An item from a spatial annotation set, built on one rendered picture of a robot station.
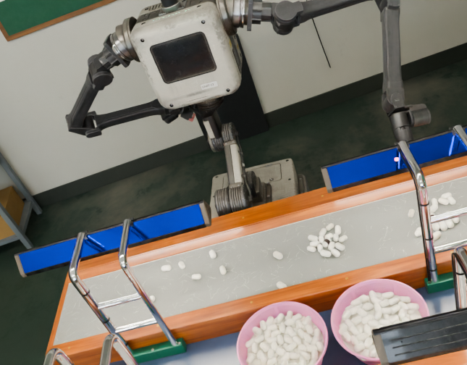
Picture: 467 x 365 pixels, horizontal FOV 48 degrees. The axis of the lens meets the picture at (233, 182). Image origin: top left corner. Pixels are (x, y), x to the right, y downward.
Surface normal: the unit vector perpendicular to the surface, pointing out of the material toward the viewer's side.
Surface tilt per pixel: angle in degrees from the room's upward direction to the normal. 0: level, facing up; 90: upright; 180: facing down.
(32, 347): 0
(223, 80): 90
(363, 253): 0
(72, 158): 90
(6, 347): 0
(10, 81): 90
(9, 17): 90
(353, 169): 58
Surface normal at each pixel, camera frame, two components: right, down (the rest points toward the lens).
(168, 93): -0.04, 0.63
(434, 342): -0.12, 0.11
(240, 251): -0.30, -0.75
